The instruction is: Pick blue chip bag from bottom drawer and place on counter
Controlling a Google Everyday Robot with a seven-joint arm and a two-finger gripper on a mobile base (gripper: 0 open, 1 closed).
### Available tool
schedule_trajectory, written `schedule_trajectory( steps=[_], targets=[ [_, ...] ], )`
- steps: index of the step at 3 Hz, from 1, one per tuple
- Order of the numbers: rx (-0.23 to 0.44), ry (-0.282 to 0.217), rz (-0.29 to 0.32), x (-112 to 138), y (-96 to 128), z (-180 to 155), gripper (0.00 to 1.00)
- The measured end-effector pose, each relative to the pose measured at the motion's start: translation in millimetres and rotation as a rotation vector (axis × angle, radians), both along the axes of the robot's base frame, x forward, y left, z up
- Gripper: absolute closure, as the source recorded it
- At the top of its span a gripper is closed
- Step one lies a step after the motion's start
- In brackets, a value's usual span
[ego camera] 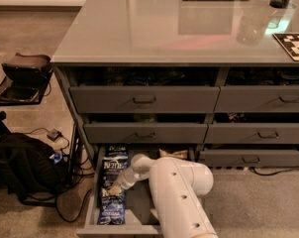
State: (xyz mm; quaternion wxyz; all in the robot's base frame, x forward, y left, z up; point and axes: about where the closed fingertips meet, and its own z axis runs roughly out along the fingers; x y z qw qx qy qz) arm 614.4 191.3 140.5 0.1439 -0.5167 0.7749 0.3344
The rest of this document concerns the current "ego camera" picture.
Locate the black power adapter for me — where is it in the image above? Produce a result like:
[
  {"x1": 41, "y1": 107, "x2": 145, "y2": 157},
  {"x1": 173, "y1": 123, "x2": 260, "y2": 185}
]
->
[{"x1": 47, "y1": 129, "x2": 61, "y2": 141}]

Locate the open grey bottom left drawer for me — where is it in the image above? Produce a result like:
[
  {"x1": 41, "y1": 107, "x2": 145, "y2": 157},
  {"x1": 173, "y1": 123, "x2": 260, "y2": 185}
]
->
[{"x1": 75, "y1": 144, "x2": 215, "y2": 238}]

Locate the middle blue chip bag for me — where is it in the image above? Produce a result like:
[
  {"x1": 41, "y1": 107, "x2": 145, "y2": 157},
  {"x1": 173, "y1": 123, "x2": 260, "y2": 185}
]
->
[{"x1": 101, "y1": 156, "x2": 129, "y2": 188}]

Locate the black floor cable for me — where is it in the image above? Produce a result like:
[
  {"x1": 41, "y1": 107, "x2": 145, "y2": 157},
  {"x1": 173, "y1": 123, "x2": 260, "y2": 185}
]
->
[{"x1": 54, "y1": 187, "x2": 93, "y2": 224}]

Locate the grey counter cabinet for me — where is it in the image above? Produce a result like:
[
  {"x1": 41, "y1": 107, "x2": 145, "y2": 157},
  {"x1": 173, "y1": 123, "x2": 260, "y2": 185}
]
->
[{"x1": 52, "y1": 0, "x2": 299, "y2": 163}]

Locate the grey middle right drawer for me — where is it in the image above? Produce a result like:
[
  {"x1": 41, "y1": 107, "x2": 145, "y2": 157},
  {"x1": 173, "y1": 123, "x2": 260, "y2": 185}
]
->
[{"x1": 205, "y1": 123, "x2": 299, "y2": 144}]

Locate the rear blue chip bag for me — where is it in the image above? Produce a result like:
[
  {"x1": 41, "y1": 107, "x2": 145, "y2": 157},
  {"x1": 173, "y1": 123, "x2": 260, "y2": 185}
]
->
[{"x1": 108, "y1": 145, "x2": 128, "y2": 157}]

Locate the grey top left drawer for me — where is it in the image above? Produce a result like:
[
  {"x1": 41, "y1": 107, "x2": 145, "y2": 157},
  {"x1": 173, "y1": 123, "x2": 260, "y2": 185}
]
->
[{"x1": 69, "y1": 85, "x2": 219, "y2": 113}]

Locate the black backpack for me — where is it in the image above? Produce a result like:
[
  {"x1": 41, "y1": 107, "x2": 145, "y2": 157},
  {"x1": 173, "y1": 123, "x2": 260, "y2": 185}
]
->
[{"x1": 0, "y1": 133, "x2": 67, "y2": 203}]

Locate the blue Kettle chip bag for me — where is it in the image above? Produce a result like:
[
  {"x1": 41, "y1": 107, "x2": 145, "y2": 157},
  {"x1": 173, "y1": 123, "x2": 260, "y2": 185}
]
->
[{"x1": 97, "y1": 187, "x2": 126, "y2": 225}]

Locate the checkered fiducial marker board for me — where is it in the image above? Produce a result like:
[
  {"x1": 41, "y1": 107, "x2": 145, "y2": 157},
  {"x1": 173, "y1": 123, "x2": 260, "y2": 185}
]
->
[{"x1": 273, "y1": 33, "x2": 299, "y2": 61}]

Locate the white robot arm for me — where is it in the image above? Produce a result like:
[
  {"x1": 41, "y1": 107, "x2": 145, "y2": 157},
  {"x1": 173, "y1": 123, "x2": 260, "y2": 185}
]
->
[{"x1": 108, "y1": 154, "x2": 218, "y2": 238}]

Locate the grey top right drawer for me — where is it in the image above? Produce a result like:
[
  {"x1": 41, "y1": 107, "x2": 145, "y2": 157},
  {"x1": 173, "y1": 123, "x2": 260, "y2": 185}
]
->
[{"x1": 215, "y1": 85, "x2": 299, "y2": 113}]

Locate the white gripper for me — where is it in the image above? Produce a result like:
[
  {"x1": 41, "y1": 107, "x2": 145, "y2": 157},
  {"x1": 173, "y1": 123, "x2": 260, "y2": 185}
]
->
[{"x1": 108, "y1": 167, "x2": 140, "y2": 195}]

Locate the grey middle left drawer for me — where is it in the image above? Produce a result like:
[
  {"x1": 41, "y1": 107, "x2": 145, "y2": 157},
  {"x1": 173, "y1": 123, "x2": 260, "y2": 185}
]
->
[{"x1": 83, "y1": 123, "x2": 207, "y2": 144}]

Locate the grey bottom right drawer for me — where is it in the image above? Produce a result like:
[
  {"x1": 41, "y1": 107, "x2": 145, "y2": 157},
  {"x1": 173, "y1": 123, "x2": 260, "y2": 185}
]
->
[{"x1": 197, "y1": 150, "x2": 299, "y2": 168}]

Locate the rear brown Sea Salt bag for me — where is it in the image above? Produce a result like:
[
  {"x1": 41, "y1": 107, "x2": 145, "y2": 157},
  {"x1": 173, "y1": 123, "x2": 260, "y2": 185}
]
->
[{"x1": 158, "y1": 149, "x2": 188, "y2": 160}]

